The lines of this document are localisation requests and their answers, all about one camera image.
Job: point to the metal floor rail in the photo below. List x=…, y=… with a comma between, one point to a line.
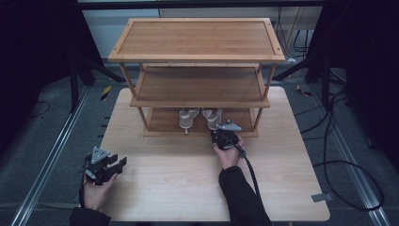
x=47, y=163
x=351, y=163

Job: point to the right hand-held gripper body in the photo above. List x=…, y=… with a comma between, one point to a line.
x=224, y=138

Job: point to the yellow-black floor tape strip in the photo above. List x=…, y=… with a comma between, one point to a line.
x=303, y=91

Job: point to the person's left hand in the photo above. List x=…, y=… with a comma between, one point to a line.
x=95, y=194

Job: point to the dark curtain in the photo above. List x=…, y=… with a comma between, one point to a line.
x=363, y=62
x=34, y=47

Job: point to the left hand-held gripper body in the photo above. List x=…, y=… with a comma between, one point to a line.
x=98, y=166

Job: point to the person's right hand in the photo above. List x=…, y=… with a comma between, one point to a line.
x=229, y=158

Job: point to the wooden shoe rack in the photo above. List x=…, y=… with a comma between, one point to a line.
x=197, y=40

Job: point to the black metal stand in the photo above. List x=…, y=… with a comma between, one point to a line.
x=326, y=78
x=74, y=81

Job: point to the grey tape patch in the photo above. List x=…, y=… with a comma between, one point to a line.
x=321, y=197

